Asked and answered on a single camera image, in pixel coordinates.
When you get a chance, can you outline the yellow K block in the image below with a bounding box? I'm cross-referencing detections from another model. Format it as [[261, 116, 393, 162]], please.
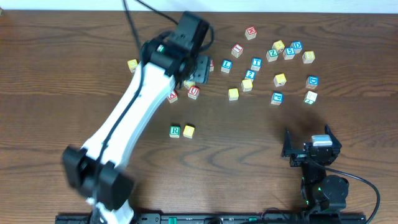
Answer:
[[274, 73, 287, 87]]

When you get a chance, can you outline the green 7 block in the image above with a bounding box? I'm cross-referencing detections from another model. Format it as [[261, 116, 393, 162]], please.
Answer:
[[303, 91, 318, 105]]

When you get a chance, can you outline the blue d block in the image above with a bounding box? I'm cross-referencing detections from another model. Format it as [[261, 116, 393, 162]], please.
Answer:
[[290, 41, 303, 54], [306, 76, 319, 89]]

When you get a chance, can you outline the blue L block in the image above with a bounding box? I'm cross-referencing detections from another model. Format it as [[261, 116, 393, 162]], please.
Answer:
[[221, 60, 233, 73]]

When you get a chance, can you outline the blue 2 block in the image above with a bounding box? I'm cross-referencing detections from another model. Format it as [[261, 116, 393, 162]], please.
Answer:
[[244, 70, 256, 82]]

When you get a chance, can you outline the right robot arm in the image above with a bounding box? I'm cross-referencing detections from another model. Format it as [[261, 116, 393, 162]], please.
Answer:
[[281, 126, 349, 224]]

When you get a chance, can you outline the yellow tilted block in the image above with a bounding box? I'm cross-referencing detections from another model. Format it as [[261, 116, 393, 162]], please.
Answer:
[[183, 80, 196, 90]]

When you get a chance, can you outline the blue 5 block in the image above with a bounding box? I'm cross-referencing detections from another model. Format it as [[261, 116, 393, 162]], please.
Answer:
[[283, 47, 295, 60]]

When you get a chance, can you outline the red A block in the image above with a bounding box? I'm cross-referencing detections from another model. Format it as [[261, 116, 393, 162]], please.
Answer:
[[167, 90, 178, 103]]

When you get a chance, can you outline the yellow o block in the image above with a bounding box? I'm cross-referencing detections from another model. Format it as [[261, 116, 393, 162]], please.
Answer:
[[228, 88, 239, 101], [183, 125, 195, 139]]

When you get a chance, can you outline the green R block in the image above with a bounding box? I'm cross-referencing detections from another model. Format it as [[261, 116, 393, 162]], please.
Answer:
[[169, 126, 180, 138]]

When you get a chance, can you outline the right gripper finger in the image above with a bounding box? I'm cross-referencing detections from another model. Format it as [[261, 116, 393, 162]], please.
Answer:
[[325, 124, 340, 144], [281, 128, 293, 157]]

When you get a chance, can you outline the blue T block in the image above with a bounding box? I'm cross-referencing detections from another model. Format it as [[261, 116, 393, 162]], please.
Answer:
[[251, 57, 262, 71]]

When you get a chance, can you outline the blue D block right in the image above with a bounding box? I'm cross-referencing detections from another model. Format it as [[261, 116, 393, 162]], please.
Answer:
[[306, 76, 319, 89]]

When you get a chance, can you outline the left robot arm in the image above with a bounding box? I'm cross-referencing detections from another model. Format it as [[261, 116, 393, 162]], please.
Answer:
[[55, 11, 214, 223]]

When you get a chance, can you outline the yellow S block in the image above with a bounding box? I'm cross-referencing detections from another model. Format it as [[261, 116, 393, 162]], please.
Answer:
[[241, 79, 253, 92]]

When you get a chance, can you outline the blue D block upper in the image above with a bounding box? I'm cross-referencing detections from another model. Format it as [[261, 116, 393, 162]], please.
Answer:
[[290, 41, 303, 54]]

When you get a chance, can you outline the yellow block far left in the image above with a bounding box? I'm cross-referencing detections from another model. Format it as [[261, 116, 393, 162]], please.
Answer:
[[127, 59, 138, 73]]

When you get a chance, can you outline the yellow B block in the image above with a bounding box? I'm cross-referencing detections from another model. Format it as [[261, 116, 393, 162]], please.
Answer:
[[302, 51, 315, 64]]

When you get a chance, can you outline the red I block upper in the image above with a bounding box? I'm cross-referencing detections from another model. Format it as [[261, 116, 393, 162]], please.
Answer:
[[231, 44, 244, 58]]

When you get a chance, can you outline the red i block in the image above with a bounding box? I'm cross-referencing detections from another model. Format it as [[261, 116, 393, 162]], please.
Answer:
[[209, 59, 214, 72], [231, 44, 244, 58]]

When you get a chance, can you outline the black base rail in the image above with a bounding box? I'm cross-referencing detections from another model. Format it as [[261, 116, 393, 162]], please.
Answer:
[[55, 212, 368, 224]]

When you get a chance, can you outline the green Z block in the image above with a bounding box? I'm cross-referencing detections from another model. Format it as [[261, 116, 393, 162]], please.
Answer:
[[266, 49, 279, 62]]

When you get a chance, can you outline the blue P block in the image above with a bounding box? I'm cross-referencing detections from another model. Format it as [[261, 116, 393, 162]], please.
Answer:
[[271, 92, 284, 105]]

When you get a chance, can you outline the yellow block with picture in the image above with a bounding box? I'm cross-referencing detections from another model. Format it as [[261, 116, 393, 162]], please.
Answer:
[[272, 40, 285, 54]]

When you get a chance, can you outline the red U block centre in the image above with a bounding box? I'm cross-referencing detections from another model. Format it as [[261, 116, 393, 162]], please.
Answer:
[[188, 86, 200, 100]]

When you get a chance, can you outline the red I block centre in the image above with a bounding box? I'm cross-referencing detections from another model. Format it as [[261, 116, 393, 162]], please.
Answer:
[[209, 59, 214, 72]]

